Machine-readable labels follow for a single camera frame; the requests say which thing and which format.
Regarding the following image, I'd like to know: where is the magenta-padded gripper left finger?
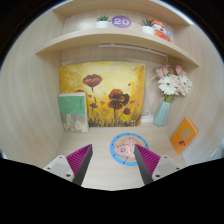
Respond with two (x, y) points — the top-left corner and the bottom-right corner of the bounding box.
(43, 143), (94, 186)

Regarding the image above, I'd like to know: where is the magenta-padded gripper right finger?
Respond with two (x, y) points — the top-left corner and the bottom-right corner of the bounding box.
(133, 144), (181, 186)

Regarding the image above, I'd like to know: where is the pink computer mouse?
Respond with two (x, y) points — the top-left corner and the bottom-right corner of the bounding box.
(113, 137), (138, 159)

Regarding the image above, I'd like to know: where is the round blue-rimmed cartoon mouse pad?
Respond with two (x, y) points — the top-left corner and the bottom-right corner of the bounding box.
(109, 132), (150, 167)

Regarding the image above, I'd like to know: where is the white power strip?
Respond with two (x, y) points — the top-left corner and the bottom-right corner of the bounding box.
(140, 114), (154, 124)

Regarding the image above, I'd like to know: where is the orange cover book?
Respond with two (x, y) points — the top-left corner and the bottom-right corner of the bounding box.
(169, 116), (200, 156)

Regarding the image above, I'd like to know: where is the green cover book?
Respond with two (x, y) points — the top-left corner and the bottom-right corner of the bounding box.
(58, 91), (90, 134)

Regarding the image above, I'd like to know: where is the pink and white flower bouquet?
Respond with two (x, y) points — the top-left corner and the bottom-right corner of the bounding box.
(153, 64), (194, 104)

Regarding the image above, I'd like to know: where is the yellow poppy flower painting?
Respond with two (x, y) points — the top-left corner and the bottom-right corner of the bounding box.
(59, 60), (146, 128)

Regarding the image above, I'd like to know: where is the wooden shelf unit with ornaments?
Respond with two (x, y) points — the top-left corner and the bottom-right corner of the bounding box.
(35, 0), (200, 68)

